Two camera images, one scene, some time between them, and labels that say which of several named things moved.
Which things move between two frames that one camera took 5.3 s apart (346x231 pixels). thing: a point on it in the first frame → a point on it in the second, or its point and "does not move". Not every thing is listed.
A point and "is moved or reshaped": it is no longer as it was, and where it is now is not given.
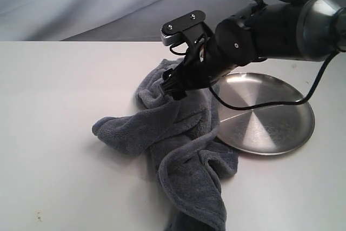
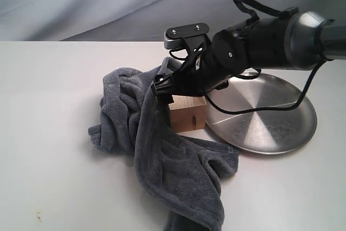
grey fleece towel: [180, 133] is moved or reshaped
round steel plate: [270, 131] does not move
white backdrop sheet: [133, 6] does not move
